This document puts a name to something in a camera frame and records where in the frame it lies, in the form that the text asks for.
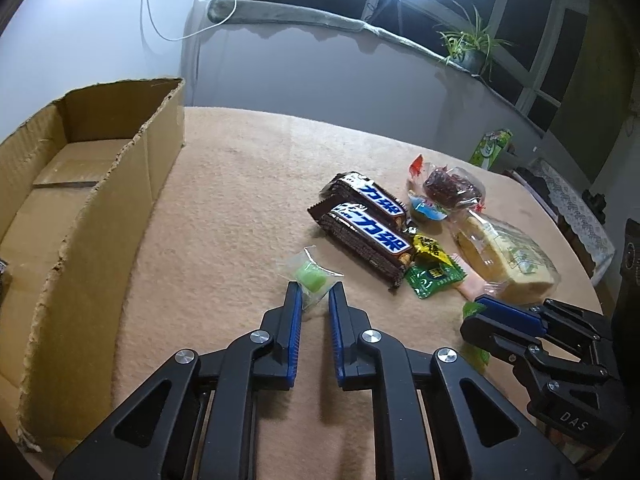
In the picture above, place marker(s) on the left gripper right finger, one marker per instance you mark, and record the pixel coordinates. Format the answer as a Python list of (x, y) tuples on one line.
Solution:
[(434, 416)]

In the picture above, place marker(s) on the snickers bar lower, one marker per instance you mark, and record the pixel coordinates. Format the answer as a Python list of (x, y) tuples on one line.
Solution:
[(385, 249)]

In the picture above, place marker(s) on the snickers bar upper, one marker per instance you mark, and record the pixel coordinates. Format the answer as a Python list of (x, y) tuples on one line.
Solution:
[(353, 186)]

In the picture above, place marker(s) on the potted spider plant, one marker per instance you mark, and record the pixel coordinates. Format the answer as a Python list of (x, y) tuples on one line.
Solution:
[(473, 48)]

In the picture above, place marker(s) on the brown cardboard box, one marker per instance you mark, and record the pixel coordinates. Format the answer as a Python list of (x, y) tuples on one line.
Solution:
[(79, 181)]

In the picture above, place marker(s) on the green white carton box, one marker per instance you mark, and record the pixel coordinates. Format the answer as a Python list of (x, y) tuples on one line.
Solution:
[(490, 147)]

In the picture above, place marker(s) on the red date snack packet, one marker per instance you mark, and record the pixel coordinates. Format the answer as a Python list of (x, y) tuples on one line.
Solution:
[(419, 168), (454, 189)]

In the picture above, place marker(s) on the yellow wrapped candy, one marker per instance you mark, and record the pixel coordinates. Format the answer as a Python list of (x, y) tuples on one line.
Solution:
[(427, 250)]

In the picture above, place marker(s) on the green jelly candy clear wrapper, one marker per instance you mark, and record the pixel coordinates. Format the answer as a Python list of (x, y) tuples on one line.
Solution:
[(314, 280)]

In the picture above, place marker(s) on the blue green wrapped candy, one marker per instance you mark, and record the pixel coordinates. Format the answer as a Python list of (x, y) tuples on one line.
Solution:
[(424, 208)]

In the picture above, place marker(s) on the grey windowsill cloth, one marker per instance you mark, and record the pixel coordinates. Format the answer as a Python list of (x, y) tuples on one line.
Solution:
[(263, 12)]

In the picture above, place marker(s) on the packaged yellow cake slice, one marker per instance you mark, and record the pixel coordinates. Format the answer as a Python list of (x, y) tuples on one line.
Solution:
[(512, 264)]

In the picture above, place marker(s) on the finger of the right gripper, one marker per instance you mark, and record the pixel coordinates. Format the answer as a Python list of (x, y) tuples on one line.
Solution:
[(515, 312), (503, 341)]

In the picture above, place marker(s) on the pink ring candy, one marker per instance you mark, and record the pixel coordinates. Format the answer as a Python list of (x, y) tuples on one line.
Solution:
[(473, 285)]

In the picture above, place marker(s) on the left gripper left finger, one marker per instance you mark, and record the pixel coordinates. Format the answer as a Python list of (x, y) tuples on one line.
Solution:
[(195, 417)]

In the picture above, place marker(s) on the snickers bar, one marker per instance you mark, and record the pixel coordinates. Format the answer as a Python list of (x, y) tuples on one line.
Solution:
[(353, 186), (385, 249)]

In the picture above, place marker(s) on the white lace cloth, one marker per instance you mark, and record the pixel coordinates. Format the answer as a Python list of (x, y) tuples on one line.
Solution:
[(579, 218)]

